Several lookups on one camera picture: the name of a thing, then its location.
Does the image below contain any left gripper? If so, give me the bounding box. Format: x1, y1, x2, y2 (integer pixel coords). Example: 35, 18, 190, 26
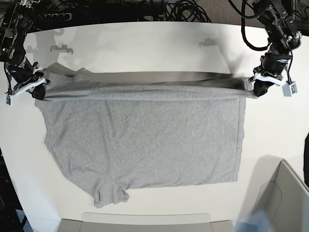
253, 47, 291, 97

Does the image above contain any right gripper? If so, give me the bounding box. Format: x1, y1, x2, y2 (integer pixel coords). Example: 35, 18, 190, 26
8, 58, 46, 100

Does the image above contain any grey T-shirt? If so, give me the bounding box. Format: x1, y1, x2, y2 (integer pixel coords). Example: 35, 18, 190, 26
35, 64, 254, 208

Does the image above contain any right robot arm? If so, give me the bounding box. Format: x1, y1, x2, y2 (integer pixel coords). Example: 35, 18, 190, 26
0, 0, 50, 105

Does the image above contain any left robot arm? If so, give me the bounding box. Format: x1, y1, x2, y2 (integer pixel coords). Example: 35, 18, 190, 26
252, 0, 301, 97

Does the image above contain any black power strip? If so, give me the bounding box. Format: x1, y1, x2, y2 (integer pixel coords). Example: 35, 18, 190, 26
38, 13, 73, 23

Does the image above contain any grey bin at right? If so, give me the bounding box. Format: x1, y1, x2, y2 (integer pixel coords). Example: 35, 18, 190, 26
250, 160, 309, 232

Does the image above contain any grey tray at bottom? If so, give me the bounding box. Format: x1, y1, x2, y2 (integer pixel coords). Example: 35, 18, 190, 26
58, 213, 235, 232

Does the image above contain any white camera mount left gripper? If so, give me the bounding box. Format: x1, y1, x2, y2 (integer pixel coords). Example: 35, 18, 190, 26
249, 72, 297, 97

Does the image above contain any white camera mount gripper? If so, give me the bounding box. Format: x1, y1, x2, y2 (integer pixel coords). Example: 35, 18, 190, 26
249, 72, 297, 97
5, 77, 51, 106

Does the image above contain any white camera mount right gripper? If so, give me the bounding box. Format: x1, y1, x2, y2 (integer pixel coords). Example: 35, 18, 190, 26
5, 77, 51, 106

